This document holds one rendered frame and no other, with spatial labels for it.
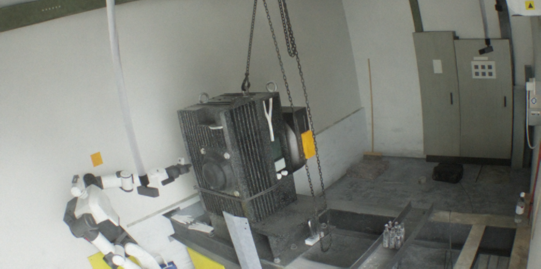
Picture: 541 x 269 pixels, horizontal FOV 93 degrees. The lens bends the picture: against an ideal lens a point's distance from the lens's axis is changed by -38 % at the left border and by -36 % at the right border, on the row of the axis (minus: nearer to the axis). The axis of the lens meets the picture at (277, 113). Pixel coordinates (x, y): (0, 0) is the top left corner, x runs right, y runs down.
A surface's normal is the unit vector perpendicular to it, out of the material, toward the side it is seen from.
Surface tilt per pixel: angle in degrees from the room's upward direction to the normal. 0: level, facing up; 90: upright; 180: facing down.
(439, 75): 90
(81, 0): 90
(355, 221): 90
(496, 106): 90
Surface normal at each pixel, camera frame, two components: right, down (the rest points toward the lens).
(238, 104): 0.74, 0.02
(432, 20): -0.66, 0.28
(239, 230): -0.48, 0.27
